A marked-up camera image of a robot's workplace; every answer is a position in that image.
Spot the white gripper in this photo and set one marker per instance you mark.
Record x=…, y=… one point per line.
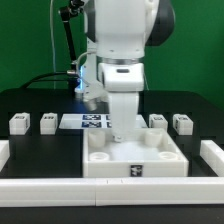
x=123, y=83

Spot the white square tabletop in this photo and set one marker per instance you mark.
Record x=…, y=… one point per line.
x=147, y=152

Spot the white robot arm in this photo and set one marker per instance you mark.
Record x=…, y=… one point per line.
x=120, y=30

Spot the white right fence piece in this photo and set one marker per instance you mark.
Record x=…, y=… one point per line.
x=213, y=155

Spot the white fence piece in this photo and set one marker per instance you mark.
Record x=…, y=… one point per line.
x=4, y=153
x=213, y=155

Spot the white front fence bar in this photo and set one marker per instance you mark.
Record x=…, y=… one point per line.
x=110, y=191

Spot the white left fence piece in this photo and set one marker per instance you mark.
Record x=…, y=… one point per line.
x=4, y=153

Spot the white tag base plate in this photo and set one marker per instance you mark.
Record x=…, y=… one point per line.
x=84, y=121

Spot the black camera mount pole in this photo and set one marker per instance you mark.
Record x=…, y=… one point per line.
x=73, y=9

